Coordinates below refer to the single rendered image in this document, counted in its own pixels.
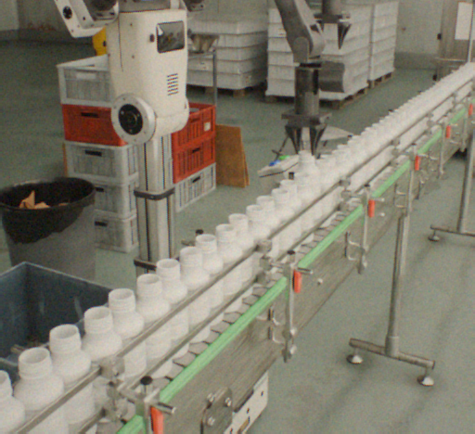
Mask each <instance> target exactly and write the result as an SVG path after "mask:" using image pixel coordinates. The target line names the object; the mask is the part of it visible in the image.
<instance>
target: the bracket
mask: <svg viewBox="0 0 475 434"><path fill-rule="evenodd" d="M471 79H472V80H471V82H472V83H473V84H472V85H471V88H472V91H470V94H469V96H467V100H465V102H460V101H458V100H456V98H457V97H458V92H452V93H453V95H452V98H453V99H454V100H453V101H452V105H453V107H452V108H450V109H451V111H450V113H456V108H455V105H457V104H460V105H464V108H465V111H464V119H463V126H462V134H460V133H456V127H457V124H449V121H448V115H443V121H442V122H441V123H439V122H434V121H431V120H430V119H432V118H433V115H434V111H427V112H426V113H427V118H428V119H429V120H428V121H427V126H429V127H428V129H426V130H424V131H426V132H425V134H424V135H431V134H432V130H431V129H430V127H432V126H433V125H436V126H441V129H442V132H441V142H440V150H439V158H438V159H435V158H432V157H431V149H430V152H429V158H430V159H431V160H437V161H436V162H437V165H438V167H437V171H436V170H431V169H430V160H429V161H428V169H429V170H430V172H436V173H435V175H436V179H441V176H442V174H443V171H442V166H443V164H444V163H445V159H443V155H444V148H445V138H446V137H447V138H449V136H450V130H451V128H452V127H454V130H453V133H455V134H460V138H461V142H460V144H458V143H455V142H454V138H455V137H454V135H455V134H453V138H452V141H453V144H454V145H459V148H460V149H459V151H463V149H464V147H466V146H467V145H465V144H464V143H465V138H467V136H468V134H467V127H468V119H469V115H471V113H473V114H474V115H475V113H474V107H473V106H475V103H471V100H470V98H471V97H472V96H475V91H473V89H474V88H475V84H474V83H475V78H471ZM471 122H472V124H475V122H473V115H471ZM446 131H447V135H446ZM391 141H392V144H391V146H393V147H394V149H392V155H393V159H389V161H390V166H389V167H393V168H396V167H397V166H399V159H396V158H395V156H399V155H407V156H408V159H409V160H410V161H409V172H408V181H407V191H406V194H403V193H399V191H397V188H399V182H396V183H395V189H394V192H396V194H397V195H401V196H405V197H404V200H405V206H400V205H397V204H396V199H397V197H396V195H395V196H394V200H393V205H395V206H396V207H397V208H403V209H404V217H405V218H409V215H410V213H411V212H412V207H411V200H412V199H413V198H414V196H413V194H412V185H413V176H414V167H415V170H416V171H417V170H418V162H419V159H421V158H427V157H428V154H422V153H417V149H416V147H417V144H414V143H413V144H411V149H410V150H409V152H407V151H401V149H400V148H396V147H398V146H400V145H401V138H397V137H393V138H391ZM415 160H416V162H415ZM350 184H351V177H345V176H342V177H341V178H340V185H339V187H344V189H343V190H342V191H341V193H340V197H341V198H343V201H341V202H340V203H339V204H338V205H340V207H339V211H338V212H342V213H346V212H347V211H349V206H350V202H346V199H349V198H360V199H361V204H363V208H362V222H361V235H360V244H355V243H351V241H350V235H351V232H350V229H348V230H347V232H346V242H348V243H349V245H350V246H356V247H358V249H357V251H358V253H359V260H355V259H350V257H349V249H350V248H349V245H347V246H346V247H345V258H347V259H348V261H351V262H357V264H356V268H357V269H358V274H363V273H364V270H365V268H366V267H367V261H366V253H367V251H368V245H367V244H366V230H367V218H368V216H369V217H373V210H374V204H376V201H377V202H381V203H383V202H384V198H377V197H371V196H372V192H371V191H370V184H364V192H363V193H362V194H361V195H360V194H355V193H351V190H347V188H348V187H349V185H350ZM368 205H369V212H368ZM255 245H257V251H255V252H258V253H263V256H262V257H261V259H260V267H262V268H263V270H261V271H260V272H258V273H257V274H255V275H256V276H257V283H256V285H261V286H265V287H266V286H268V285H269V284H270V283H271V282H272V272H268V271H266V269H270V268H271V267H275V268H279V269H283V275H284V276H285V277H286V278H287V290H286V323H285V324H281V323H279V322H277V321H276V320H275V305H273V306H272V307H271V308H270V309H269V321H271V320H272V322H273V323H272V324H271V326H270V327H269V339H271V340H272V341H273V343H275V344H277V345H280V346H284V348H283V350H281V355H283V356H284V362H285V363H287V364H290V363H291V362H292V356H293V355H294V354H295V353H296V351H297V348H296V346H295V345H294V336H295V335H296V334H297V328H296V326H295V325H294V324H293V307H294V291H295V292H296V293H300V291H301V277H302V274H308V275H313V273H314V271H313V270H311V269H307V268H302V267H299V261H298V260H297V259H295V253H296V251H295V250H293V249H290V250H288V251H287V254H288V257H287V261H286V262H285V263H283V262H274V261H273V258H272V257H269V255H267V253H269V252H270V251H271V250H272V249H273V241H271V240H267V239H261V240H260V241H257V242H256V243H255ZM274 325H276V326H279V327H283V328H285V329H284V330H283V332H281V335H283V337H284V338H285V343H284V342H279V341H276V340H275V338H274V331H275V329H274ZM26 340H27V346H28V349H27V350H31V349H36V348H42V349H46V345H45V344H43V343H41V342H39V336H38V335H37V334H30V335H28V336H27V337H26ZM27 350H26V349H24V348H21V346H19V345H17V344H15V345H13V346H12V349H11V351H12V352H13V353H16V354H17V355H21V354H22V353H23V352H25V351H27ZM98 365H100V366H101V372H102V375H101V377H103V378H105V379H107V380H110V382H108V383H107V384H106V391H107V396H108V397H110V398H111V399H110V400H109V401H108V402H106V403H105V404H104V405H103V406H102V407H103V408H105V417H104V418H105V419H107V420H108V421H111V422H113V423H115V424H117V423H118V422H119V421H120V420H121V419H123V418H124V416H125V415H126V414H127V413H128V401H126V400H123V399H122V397H124V398H127V399H129V400H132V401H134V402H135V413H136V414H137V415H140V417H142V424H143V434H162V432H163V413H165V414H168V415H176V413H177V407H175V406H172V405H170V404H168V403H165V402H161V401H160V389H159V388H158V387H156V386H153V378H152V377H150V376H145V377H141V378H140V379H139V383H140V391H139V392H137V391H135V390H132V389H128V388H127V385H126V381H123V380H121V379H118V377H119V376H121V375H122V374H124V373H125V361H124V359H123V358H119V357H116V356H114V355H110V356H108V357H107V358H106V359H105V360H103V361H102V362H101V363H99V364H98Z"/></svg>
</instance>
